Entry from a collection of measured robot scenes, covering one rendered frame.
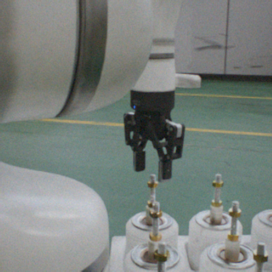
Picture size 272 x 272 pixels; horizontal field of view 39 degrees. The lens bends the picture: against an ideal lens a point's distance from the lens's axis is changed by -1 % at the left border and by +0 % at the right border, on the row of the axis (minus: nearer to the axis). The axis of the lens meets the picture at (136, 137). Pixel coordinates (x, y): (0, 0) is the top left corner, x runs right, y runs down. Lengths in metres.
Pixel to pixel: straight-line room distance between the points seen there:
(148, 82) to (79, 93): 0.46
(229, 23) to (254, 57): 0.58
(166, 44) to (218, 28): 5.06
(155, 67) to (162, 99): 0.05
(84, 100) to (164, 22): 0.46
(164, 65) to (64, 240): 0.48
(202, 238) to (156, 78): 0.29
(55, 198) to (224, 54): 5.52
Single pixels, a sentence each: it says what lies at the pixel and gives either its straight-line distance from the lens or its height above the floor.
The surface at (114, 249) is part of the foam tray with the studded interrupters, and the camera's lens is 0.77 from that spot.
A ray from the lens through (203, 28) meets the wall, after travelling 5.69.
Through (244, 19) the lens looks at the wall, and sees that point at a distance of 5.65.
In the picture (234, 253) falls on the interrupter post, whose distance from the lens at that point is 0.62.
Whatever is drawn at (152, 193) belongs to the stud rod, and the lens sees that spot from 0.69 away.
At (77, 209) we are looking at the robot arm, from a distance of 0.17.
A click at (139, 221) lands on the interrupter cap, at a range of 0.71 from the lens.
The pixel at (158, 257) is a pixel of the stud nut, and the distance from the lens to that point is 0.47.
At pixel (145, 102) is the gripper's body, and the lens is 0.61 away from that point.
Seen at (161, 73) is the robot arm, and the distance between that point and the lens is 0.61.
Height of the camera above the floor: 0.57
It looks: 14 degrees down
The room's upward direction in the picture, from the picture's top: straight up
